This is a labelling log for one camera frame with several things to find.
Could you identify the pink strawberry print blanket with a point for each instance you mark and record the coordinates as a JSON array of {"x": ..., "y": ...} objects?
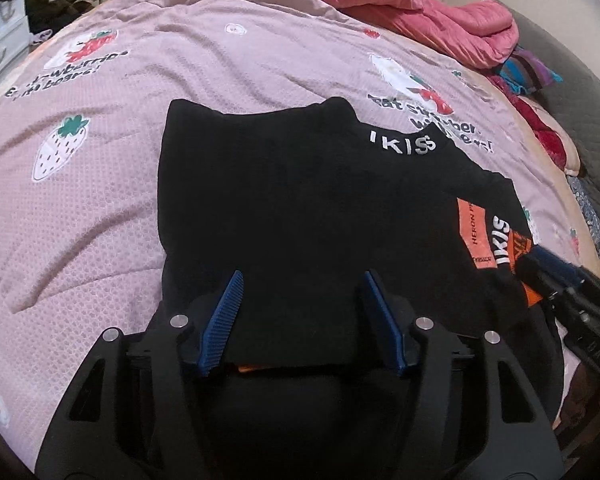
[{"x": 105, "y": 210}]

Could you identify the striped colourful cloth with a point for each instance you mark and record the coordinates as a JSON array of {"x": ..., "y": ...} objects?
[{"x": 525, "y": 70}]

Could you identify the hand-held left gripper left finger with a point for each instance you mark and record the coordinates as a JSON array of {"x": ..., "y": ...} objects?
[{"x": 220, "y": 330}]

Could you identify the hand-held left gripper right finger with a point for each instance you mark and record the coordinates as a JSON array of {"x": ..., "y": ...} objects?
[{"x": 385, "y": 330}]

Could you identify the red cloth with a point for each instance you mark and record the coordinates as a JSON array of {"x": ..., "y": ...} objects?
[{"x": 550, "y": 135}]

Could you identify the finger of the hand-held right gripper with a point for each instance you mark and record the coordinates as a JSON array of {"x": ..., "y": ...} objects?
[
  {"x": 542, "y": 280},
  {"x": 555, "y": 262}
]

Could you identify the grey padded headboard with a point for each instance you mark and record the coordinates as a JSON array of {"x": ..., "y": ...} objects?
[{"x": 590, "y": 125}]

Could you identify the blue floral cloth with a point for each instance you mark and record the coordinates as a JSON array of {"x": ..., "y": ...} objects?
[{"x": 587, "y": 215}]

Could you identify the pile of dark clothes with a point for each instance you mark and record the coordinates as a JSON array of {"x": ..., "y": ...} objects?
[{"x": 55, "y": 10}]

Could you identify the pink quilt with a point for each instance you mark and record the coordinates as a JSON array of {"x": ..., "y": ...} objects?
[{"x": 405, "y": 5}]

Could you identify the black sweater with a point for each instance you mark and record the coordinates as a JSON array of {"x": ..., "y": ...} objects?
[{"x": 305, "y": 210}]

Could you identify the white drawer cabinet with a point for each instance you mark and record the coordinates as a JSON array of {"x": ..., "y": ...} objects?
[{"x": 0, "y": 45}]

